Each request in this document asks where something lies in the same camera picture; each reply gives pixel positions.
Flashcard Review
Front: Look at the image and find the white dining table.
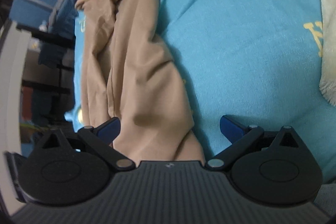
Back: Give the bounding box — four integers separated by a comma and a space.
1, 22, 30, 214

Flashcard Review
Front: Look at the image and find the teal patterned bed sheet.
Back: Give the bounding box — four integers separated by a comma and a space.
64, 0, 336, 184

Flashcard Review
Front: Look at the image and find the tan garment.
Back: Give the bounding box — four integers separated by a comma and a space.
75, 0, 205, 163

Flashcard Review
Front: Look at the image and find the green dinosaur fleece blanket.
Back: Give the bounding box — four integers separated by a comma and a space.
319, 0, 335, 106

